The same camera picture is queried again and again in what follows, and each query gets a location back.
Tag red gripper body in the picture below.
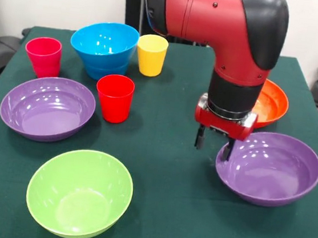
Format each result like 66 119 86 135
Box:
192 91 261 143

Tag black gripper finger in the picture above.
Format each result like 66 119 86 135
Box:
194 123 207 151
222 136 237 163

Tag purple plastic bowl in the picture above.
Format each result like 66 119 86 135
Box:
211 126 318 213
0 71 99 148

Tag orange plastic bowl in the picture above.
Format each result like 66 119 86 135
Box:
250 77 292 133

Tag yellow plastic cup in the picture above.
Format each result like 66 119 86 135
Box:
133 33 170 78

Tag green plastic bowl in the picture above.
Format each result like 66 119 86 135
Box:
21 143 138 238

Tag large blue plastic bowl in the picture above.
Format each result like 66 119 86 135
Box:
67 18 142 74

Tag dark green tablecloth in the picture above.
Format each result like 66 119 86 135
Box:
0 22 318 238

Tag red plastic cup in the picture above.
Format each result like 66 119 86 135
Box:
92 72 137 126

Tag small teal plastic bowl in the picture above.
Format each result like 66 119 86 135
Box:
82 58 130 84

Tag pink plastic cup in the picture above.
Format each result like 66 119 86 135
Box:
22 34 64 80

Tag grey equipment base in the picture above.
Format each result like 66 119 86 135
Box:
0 0 27 80

